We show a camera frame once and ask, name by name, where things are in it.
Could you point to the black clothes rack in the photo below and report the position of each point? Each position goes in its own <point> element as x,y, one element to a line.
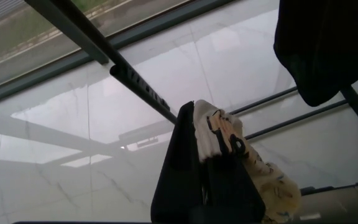
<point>141,87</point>

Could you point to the black garment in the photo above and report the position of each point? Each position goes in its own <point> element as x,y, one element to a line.
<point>328,46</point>

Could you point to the window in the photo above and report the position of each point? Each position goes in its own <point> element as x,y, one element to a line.
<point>26,40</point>

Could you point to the cream printed garment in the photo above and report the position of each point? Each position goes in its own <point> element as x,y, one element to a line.
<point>275,186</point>

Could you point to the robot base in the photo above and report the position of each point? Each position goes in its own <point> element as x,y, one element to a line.
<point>337,205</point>

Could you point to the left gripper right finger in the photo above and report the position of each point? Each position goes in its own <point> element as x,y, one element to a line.
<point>232,193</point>

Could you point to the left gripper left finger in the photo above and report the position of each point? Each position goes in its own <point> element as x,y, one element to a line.
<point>176,186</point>

